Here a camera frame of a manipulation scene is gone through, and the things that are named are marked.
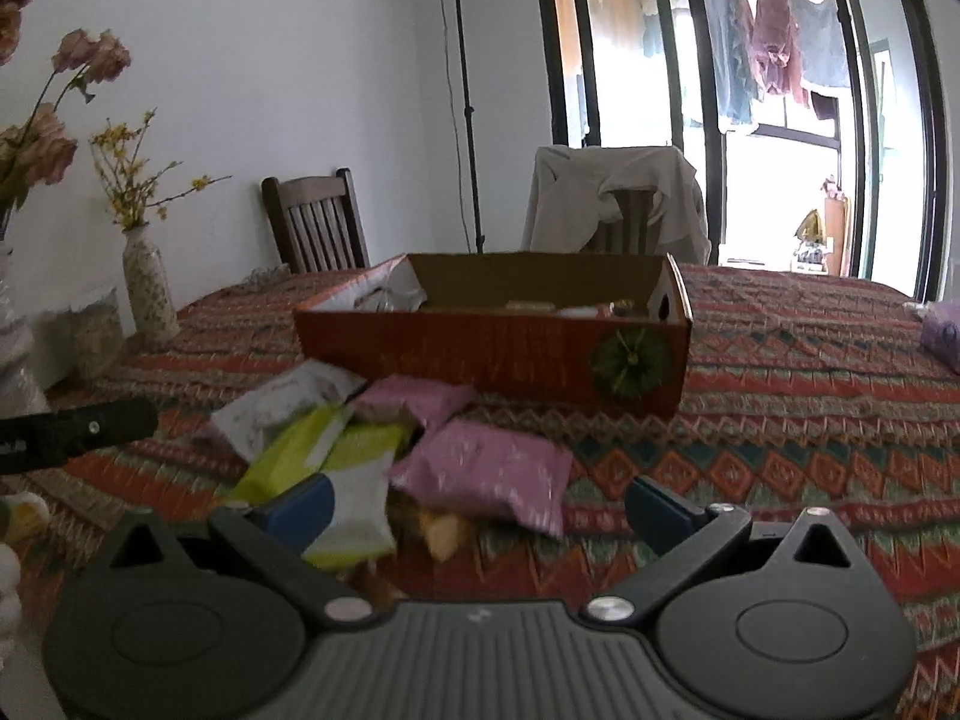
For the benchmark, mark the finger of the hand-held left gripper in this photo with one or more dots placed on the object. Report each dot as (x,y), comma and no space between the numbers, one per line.
(75,431)

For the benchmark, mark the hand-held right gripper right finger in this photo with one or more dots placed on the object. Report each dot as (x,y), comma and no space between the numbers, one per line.
(660,514)

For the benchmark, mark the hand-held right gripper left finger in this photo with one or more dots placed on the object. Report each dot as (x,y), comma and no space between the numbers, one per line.
(300,510)

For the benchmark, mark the green and white snack packet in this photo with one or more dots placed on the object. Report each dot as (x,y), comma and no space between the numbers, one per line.
(360,495)

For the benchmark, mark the white translucent snack packet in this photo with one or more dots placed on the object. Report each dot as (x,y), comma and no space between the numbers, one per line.
(285,405)

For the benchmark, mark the pink snack packet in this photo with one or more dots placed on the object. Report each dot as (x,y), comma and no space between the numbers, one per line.
(420,399)
(487,472)

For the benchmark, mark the silver foil snack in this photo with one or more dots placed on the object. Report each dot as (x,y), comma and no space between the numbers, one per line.
(621,307)

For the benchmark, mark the orange cardboard box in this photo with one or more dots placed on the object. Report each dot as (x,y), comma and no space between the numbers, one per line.
(487,360)

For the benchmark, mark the white textured vase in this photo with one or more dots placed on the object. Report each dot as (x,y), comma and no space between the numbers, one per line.
(19,382)

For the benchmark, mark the glass jar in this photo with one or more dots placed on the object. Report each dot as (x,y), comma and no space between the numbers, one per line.
(97,337)

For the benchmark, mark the slender floral vase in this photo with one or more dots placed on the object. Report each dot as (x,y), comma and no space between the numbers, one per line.
(150,292)

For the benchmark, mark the patterned tablecloth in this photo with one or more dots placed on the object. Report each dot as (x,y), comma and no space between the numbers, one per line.
(787,420)

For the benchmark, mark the white plush toy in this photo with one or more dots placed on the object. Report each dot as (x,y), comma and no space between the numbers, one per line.
(9,600)

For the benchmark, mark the yellow flower branches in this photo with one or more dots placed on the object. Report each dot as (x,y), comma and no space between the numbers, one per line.
(131,214)

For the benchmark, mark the white lace doily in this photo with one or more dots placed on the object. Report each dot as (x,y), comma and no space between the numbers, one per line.
(266,277)

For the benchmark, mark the pink flower bouquet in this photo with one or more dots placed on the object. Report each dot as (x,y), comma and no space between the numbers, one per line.
(45,150)

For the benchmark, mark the dark wooden chair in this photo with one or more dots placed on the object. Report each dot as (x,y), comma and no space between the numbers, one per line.
(315,221)

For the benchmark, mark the wooden chair under jacket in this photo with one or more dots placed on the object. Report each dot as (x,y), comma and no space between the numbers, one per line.
(634,221)

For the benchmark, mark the yellow pointed object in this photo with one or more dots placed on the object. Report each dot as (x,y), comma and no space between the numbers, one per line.
(810,229)

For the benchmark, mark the beige jacket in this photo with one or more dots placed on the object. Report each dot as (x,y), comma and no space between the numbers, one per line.
(570,195)

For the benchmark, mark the purple tissue pack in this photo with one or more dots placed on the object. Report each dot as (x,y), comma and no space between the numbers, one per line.
(945,337)

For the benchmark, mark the brown narrow cabinet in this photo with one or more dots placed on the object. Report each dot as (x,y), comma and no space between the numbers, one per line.
(836,229)

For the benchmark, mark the blue hanging garment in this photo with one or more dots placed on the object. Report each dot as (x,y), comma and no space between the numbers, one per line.
(727,45)

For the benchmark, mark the maroon hanging garment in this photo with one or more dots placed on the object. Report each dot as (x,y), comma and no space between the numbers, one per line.
(776,45)

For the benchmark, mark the grey-blue hanging garment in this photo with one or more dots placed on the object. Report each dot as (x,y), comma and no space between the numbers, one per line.
(825,45)

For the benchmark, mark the black sliding door frame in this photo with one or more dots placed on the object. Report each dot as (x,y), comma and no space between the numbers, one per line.
(937,165)

